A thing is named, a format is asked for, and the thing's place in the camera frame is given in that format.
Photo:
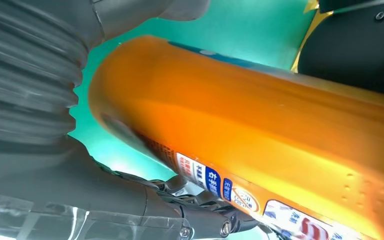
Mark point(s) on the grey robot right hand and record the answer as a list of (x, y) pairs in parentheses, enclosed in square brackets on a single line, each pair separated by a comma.
[(79, 198)]

